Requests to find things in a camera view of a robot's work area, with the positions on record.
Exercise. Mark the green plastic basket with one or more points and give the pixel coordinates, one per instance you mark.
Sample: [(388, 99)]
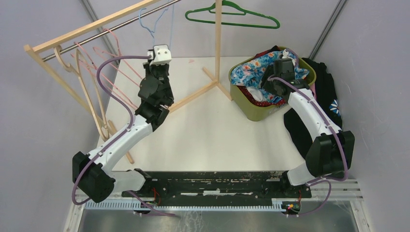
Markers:
[(256, 112)]

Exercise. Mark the wooden hanger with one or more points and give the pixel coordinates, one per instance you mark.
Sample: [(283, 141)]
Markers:
[(99, 119)]

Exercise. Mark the green hanger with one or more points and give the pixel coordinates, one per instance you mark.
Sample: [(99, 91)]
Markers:
[(232, 14)]

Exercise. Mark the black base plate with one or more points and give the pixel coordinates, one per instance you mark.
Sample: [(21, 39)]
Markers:
[(251, 188)]

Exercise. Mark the black garment with flower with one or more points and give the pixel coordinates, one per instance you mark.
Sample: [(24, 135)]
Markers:
[(326, 96)]

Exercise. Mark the white garment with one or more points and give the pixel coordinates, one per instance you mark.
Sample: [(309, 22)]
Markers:
[(256, 94)]

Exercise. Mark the red polka dot garment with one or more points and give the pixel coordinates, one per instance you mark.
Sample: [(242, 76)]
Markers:
[(243, 89)]

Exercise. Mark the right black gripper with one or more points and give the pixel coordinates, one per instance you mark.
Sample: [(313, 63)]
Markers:
[(265, 83)]

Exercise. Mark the pink hanger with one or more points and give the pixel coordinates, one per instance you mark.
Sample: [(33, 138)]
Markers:
[(118, 52), (107, 82)]

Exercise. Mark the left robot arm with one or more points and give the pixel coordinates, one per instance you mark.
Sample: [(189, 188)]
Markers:
[(93, 172)]

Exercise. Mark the blue wire hanger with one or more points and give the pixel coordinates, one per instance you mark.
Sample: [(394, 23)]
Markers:
[(157, 28)]

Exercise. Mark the red plaid shirt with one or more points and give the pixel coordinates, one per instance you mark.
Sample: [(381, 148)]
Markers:
[(273, 49)]

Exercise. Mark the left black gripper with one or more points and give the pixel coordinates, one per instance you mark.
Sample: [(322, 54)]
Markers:
[(149, 68)]

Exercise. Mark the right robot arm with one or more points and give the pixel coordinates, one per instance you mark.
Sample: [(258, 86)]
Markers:
[(331, 149)]

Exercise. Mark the blue floral garment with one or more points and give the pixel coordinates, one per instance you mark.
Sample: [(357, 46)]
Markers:
[(250, 73)]

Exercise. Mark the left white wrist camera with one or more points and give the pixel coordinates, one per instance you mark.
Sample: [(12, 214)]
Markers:
[(159, 55)]

